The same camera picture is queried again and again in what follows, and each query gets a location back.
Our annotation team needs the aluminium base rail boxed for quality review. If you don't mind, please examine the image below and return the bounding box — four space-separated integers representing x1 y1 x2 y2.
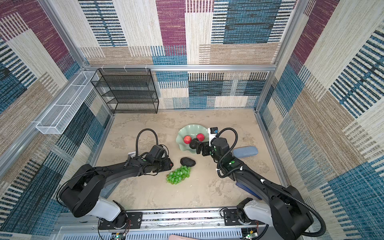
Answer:
51 207 281 240

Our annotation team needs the red fake apple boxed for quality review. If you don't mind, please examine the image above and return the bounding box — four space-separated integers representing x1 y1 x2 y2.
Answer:
184 136 192 145

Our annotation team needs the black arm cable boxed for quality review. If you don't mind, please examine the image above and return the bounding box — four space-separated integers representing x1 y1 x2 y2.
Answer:
215 127 239 169
135 128 160 158

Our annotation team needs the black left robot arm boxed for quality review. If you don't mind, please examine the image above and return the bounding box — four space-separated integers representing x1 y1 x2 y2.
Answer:
58 157 174 218

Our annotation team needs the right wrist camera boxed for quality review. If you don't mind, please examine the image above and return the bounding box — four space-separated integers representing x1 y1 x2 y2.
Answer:
209 127 219 146

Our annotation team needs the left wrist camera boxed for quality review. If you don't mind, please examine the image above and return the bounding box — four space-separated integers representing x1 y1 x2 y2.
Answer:
146 145 166 164

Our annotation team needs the black wire mesh shelf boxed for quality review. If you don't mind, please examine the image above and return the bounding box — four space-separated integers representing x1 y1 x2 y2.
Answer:
91 68 159 114

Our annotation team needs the white wire mesh basket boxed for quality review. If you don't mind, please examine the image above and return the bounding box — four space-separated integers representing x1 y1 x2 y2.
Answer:
36 71 95 135

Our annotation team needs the red fake peach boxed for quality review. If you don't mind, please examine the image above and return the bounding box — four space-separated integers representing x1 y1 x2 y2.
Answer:
196 134 205 142

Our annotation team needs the green scalloped fruit bowl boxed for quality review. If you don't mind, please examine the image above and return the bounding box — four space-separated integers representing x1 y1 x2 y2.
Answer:
176 124 209 155

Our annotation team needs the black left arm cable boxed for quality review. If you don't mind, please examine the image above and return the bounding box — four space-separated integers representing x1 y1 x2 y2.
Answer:
135 128 160 158

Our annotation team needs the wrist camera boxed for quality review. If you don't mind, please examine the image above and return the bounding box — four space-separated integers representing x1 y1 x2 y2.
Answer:
146 145 166 164
209 127 219 146

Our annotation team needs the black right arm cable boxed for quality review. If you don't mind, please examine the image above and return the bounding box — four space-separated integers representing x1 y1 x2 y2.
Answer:
215 127 239 169

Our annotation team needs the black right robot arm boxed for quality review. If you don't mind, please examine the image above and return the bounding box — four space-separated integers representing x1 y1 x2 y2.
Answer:
190 138 314 240

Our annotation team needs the blue-grey oblong case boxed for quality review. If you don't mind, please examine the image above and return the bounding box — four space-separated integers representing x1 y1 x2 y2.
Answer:
233 146 259 159

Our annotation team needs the blue plastic crate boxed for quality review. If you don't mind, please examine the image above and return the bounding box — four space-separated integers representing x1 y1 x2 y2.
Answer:
236 182 262 200

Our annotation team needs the dark fake avocado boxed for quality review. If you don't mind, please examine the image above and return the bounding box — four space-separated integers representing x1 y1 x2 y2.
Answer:
189 139 200 150
180 157 196 167

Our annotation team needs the green fake grape bunch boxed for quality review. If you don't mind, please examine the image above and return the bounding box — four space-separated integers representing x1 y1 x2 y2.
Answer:
166 166 191 185

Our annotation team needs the grey flat box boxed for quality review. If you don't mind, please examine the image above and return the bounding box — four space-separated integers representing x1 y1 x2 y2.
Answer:
100 182 119 199

